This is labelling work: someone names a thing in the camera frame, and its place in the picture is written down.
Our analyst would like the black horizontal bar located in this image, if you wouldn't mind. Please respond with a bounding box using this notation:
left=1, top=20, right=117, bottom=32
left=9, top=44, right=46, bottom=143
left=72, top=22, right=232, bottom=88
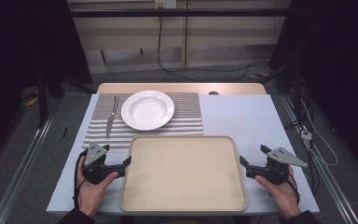
left=69, top=7, right=294, bottom=19

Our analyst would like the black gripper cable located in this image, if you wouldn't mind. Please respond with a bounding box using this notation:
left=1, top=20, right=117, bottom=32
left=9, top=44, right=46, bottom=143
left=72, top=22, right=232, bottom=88
left=285, top=174, right=301, bottom=205
left=72, top=148, right=89, bottom=209

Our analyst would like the white table cover sheet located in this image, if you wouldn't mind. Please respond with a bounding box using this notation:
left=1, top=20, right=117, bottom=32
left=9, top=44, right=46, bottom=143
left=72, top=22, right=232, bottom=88
left=46, top=92, right=321, bottom=217

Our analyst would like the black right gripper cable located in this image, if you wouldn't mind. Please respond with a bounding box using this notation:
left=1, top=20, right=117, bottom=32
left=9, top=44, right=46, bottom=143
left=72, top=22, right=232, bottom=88
left=285, top=174, right=301, bottom=205

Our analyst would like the person's right hand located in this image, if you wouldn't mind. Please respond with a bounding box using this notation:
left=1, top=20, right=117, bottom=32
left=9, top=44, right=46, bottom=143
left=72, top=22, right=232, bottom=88
left=255, top=165, right=301, bottom=221

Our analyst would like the wooden vertical post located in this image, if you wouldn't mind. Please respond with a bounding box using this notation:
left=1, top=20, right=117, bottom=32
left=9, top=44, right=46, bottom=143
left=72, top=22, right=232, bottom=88
left=182, top=0, right=189, bottom=68

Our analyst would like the white thin cable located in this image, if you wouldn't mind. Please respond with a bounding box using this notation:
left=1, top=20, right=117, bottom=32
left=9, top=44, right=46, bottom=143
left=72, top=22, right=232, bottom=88
left=300, top=98, right=339, bottom=167

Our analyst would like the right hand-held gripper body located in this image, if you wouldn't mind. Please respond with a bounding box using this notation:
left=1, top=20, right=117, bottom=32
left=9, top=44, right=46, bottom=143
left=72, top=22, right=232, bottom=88
left=262, top=147, right=310, bottom=187

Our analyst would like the person's left hand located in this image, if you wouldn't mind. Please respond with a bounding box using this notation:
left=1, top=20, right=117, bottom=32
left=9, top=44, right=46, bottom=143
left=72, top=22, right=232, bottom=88
left=76, top=155, right=119, bottom=217

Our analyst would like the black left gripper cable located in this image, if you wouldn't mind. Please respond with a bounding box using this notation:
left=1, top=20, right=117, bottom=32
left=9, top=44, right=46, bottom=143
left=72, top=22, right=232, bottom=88
left=72, top=148, right=89, bottom=209

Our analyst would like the white deep plate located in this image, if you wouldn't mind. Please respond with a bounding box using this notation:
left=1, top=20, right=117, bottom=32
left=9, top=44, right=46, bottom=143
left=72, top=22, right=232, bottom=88
left=120, top=90, right=175, bottom=132

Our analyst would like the grey striped placemat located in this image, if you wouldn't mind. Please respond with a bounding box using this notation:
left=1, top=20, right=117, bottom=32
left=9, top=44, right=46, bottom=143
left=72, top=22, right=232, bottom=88
left=81, top=91, right=205, bottom=151

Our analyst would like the beige rectangular tray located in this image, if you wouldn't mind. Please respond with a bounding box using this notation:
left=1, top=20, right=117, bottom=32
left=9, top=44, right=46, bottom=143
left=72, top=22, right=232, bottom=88
left=119, top=134, right=249, bottom=213

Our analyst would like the white wall outlet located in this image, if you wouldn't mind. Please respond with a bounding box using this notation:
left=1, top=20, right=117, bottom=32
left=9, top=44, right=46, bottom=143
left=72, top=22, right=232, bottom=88
left=154, top=0, right=178, bottom=9

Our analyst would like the black curtain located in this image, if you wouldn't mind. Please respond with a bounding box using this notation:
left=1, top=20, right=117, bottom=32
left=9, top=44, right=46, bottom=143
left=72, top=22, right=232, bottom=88
left=0, top=0, right=93, bottom=162
left=268, top=0, right=358, bottom=171

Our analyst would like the long black floor cable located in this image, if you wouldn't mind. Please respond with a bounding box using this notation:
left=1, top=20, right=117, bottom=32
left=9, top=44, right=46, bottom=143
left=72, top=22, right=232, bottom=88
left=157, top=7, right=269, bottom=84

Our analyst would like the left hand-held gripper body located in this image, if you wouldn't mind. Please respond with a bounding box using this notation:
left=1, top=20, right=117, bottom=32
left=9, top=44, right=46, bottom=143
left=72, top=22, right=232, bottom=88
left=79, top=142, right=110, bottom=185

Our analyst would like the metal floor rail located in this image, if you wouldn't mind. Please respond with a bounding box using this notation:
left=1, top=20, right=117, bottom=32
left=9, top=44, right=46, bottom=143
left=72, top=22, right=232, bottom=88
left=279, top=92, right=358, bottom=224
left=0, top=114, right=56, bottom=224

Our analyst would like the silver table knife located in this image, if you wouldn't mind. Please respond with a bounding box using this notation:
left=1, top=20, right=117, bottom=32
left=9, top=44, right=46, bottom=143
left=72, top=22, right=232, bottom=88
left=105, top=94, right=121, bottom=140

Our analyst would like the black metal stand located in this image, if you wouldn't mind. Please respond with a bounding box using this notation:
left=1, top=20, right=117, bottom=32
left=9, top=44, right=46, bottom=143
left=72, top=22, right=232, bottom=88
left=36, top=72, right=50, bottom=129
left=293, top=69, right=303, bottom=125

